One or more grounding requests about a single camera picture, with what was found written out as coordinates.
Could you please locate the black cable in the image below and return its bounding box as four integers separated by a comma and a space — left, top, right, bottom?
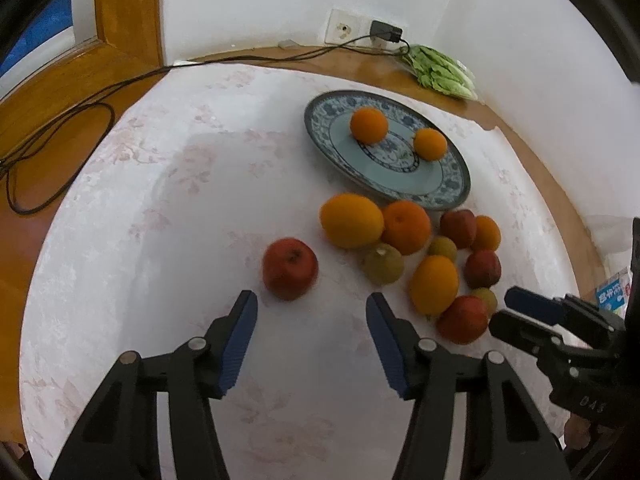
0, 34, 373, 215

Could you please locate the bagged romaine lettuce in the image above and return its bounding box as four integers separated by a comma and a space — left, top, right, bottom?
400, 44, 478, 101

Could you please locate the white and blue carton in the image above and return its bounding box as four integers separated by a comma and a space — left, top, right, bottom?
595, 266, 632, 317

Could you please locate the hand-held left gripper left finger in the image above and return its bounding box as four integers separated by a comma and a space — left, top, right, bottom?
50, 290, 258, 480

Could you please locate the black charger plug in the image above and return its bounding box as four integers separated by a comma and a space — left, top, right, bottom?
370, 20, 403, 43

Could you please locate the white wall outlet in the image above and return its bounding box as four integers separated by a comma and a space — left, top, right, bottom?
367, 35, 401, 54
324, 7, 373, 46

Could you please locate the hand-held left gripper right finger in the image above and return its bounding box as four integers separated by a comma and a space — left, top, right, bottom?
366, 292, 571, 480

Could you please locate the blue patterned porcelain plate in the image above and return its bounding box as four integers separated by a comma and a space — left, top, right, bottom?
303, 90, 472, 212

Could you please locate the small yellow-green pear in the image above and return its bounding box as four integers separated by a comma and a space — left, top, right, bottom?
427, 236, 458, 263
470, 287, 499, 316

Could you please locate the person's right hand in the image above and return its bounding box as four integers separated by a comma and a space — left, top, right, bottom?
565, 410, 593, 453

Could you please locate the large orange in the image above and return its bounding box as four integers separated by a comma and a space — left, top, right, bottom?
319, 192, 386, 250

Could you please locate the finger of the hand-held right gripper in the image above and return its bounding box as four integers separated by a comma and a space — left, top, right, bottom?
488, 309, 591, 376
504, 286, 626, 346

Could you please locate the white floral tablecloth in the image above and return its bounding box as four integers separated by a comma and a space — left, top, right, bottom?
19, 62, 583, 480

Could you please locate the red apple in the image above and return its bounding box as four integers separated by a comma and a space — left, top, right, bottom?
262, 237, 320, 302
439, 209, 477, 250
436, 295, 490, 345
463, 250, 502, 289

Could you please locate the wooden window frame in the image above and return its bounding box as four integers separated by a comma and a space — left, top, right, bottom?
0, 0, 168, 103

